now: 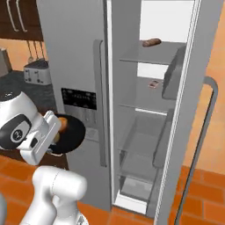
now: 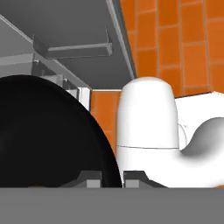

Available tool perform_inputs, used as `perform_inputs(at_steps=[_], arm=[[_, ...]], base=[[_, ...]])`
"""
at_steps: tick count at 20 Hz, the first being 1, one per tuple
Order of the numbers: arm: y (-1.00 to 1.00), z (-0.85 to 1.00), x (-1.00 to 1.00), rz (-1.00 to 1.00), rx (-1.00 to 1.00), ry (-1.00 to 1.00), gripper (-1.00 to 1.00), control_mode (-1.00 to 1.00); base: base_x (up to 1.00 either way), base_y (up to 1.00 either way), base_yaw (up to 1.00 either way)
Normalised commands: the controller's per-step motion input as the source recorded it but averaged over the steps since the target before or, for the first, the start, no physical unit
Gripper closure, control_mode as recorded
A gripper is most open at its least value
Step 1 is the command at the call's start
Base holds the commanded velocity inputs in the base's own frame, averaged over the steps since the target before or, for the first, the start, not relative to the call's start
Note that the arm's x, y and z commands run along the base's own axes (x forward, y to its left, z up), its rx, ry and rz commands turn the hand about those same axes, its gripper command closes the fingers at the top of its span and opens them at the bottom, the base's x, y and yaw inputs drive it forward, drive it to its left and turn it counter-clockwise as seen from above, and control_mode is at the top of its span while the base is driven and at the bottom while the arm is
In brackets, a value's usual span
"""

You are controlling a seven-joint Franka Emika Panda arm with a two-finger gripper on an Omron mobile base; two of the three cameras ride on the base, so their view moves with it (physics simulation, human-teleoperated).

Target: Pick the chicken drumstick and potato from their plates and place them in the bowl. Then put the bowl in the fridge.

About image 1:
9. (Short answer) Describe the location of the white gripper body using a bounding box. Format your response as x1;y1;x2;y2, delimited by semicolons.
20;110;62;165

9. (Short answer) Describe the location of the orange chicken drumstick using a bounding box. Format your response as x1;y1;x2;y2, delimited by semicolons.
57;116;70;134

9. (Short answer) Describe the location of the black bowl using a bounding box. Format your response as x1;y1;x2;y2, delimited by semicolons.
47;113;87;155

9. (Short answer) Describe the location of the grey fridge door with dispenser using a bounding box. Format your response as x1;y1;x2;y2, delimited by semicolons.
36;0;113;213

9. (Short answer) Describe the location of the clear fridge drawer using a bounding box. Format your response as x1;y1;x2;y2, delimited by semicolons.
118;114;171;171
117;152;165;206

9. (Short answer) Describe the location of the grey fridge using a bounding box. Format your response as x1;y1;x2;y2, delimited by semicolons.
36;0;225;225

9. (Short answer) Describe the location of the glass fridge shelf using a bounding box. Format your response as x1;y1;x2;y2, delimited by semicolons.
118;76;177;114
119;40;186;66

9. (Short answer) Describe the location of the grey fridge door bin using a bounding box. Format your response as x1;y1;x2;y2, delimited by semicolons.
161;45;187;101
151;108;176;169

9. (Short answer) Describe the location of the grey fridge door with bins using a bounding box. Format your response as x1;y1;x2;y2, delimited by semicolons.
152;0;225;225

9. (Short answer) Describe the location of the dark wood base cabinet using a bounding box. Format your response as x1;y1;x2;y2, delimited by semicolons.
0;149;70;171

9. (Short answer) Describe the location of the silver toaster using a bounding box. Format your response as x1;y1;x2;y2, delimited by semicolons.
23;59;53;86

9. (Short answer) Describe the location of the hanging metal spatula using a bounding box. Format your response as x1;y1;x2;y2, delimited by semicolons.
26;40;35;64

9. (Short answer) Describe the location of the pale grey block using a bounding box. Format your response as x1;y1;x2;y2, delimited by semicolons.
0;47;11;77

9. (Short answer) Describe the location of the hanging metal utensil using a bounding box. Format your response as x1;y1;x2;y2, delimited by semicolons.
40;40;47;62
33;40;40;62

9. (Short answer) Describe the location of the small red and white packet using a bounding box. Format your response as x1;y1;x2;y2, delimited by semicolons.
148;79;160;89

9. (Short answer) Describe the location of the brown bread loaf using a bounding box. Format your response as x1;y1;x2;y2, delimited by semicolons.
142;37;163;48

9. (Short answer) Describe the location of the grey straight fridge door handle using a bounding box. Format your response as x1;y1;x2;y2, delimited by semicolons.
92;39;108;168

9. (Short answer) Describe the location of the dark wood wall cupboard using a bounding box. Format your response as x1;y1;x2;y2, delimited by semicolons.
0;0;45;42

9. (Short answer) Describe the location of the silver cupboard handle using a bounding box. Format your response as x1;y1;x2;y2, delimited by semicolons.
15;0;28;33
5;0;19;33

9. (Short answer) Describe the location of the grey curved fridge door handle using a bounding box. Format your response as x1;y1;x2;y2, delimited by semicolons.
173;76;220;225

